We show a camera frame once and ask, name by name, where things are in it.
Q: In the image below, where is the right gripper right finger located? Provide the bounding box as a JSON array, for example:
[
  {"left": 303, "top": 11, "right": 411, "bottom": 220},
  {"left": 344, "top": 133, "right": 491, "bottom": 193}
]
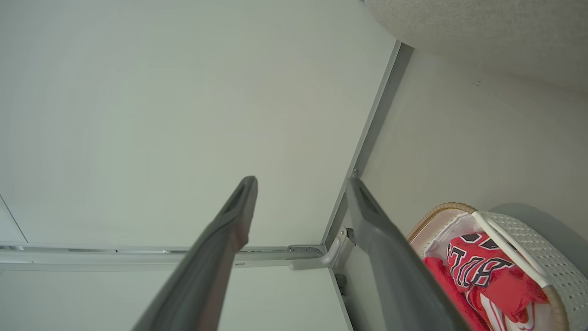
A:
[{"left": 346, "top": 177, "right": 471, "bottom": 331}]

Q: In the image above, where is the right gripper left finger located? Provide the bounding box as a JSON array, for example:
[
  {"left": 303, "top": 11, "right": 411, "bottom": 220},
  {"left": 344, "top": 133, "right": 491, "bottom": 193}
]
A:
[{"left": 132, "top": 176, "right": 258, "bottom": 331}]

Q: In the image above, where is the red lettered basketball jersey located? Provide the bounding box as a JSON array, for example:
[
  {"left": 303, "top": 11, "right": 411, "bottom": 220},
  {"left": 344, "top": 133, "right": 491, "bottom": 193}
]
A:
[{"left": 423, "top": 232, "right": 536, "bottom": 331}]

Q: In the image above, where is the plain red shirt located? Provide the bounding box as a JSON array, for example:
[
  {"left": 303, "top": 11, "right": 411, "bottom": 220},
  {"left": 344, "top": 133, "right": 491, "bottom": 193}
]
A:
[{"left": 480, "top": 267, "right": 549, "bottom": 323}]

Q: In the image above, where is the white fabric basket liner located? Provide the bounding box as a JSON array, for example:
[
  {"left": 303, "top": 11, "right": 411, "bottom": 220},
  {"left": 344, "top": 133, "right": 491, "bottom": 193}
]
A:
[{"left": 411, "top": 209, "right": 559, "bottom": 331}]

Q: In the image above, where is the white woven laundry basket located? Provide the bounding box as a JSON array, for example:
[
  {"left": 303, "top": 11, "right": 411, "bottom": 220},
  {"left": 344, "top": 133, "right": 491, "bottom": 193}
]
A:
[{"left": 407, "top": 202, "right": 588, "bottom": 331}]

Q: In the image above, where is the grey foot bracket with caster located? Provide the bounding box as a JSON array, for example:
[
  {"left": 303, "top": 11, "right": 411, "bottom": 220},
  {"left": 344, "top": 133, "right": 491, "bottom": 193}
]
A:
[{"left": 288, "top": 227, "right": 357, "bottom": 272}]

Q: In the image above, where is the grey partition base rail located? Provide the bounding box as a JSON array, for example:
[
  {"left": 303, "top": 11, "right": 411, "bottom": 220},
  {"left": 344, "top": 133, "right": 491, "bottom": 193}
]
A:
[{"left": 322, "top": 40, "right": 414, "bottom": 251}]

